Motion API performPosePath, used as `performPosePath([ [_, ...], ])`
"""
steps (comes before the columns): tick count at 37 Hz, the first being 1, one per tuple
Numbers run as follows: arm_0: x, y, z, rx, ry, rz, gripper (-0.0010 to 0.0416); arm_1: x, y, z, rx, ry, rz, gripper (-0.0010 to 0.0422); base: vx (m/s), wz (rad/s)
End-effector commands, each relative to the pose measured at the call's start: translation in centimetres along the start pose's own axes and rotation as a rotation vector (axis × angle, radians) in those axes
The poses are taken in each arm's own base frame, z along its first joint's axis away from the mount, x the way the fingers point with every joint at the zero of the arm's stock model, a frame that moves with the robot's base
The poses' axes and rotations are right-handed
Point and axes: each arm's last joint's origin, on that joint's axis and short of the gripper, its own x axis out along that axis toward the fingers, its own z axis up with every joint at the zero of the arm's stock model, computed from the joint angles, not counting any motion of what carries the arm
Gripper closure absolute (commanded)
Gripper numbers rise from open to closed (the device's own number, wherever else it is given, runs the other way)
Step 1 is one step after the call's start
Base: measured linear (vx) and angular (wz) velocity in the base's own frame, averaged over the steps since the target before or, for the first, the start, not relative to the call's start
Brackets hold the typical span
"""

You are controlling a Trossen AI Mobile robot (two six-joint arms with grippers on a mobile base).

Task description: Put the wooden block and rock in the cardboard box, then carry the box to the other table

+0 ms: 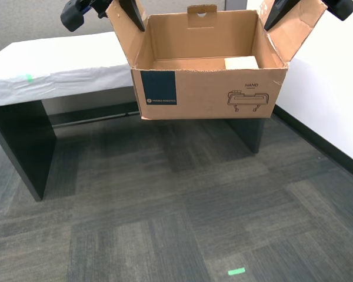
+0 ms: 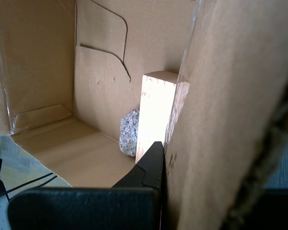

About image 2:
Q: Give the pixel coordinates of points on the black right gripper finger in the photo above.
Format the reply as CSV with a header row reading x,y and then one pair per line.
x,y
86,208
280,210

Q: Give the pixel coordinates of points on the speckled pinkish granite rock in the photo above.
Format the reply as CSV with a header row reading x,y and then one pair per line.
x,y
129,134

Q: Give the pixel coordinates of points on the light wooden block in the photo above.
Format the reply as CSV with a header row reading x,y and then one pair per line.
x,y
153,110

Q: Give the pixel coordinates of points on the brown cardboard box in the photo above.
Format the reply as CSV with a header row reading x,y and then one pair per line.
x,y
98,83

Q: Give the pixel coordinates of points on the white perforated panel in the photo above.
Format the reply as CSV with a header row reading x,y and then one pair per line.
x,y
0,215

